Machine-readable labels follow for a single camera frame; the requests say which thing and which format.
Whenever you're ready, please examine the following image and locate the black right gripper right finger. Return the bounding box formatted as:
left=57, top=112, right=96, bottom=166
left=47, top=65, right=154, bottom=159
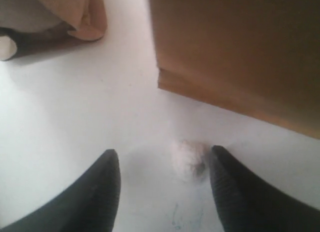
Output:
left=208, top=145, right=320, bottom=232

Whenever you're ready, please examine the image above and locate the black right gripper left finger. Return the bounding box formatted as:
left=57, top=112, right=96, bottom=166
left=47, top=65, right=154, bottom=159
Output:
left=1, top=149, right=121, bottom=232

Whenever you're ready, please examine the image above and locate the white pebble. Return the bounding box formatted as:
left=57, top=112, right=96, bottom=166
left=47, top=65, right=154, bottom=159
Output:
left=170, top=140, right=210, bottom=183

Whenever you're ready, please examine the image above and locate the brown paper shopping bag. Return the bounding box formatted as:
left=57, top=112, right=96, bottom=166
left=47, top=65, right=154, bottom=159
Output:
left=148, top=0, right=320, bottom=139

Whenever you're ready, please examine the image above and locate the brown coffee pouch orange label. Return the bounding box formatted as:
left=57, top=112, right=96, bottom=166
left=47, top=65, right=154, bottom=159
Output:
left=0, top=0, right=108, bottom=61

